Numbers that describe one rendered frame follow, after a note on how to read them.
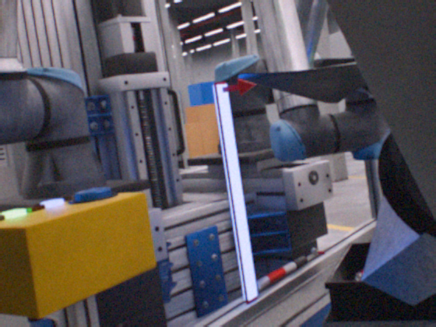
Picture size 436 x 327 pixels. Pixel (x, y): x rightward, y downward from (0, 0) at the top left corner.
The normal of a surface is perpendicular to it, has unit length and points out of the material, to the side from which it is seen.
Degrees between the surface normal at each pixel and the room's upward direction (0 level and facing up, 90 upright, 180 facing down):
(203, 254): 90
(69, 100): 88
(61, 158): 72
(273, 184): 90
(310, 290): 90
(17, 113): 104
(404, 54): 130
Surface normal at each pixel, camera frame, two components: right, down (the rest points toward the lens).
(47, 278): 0.83, -0.09
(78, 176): 0.52, -0.34
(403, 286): -0.32, 0.73
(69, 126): 0.66, -0.05
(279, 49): -0.33, -0.13
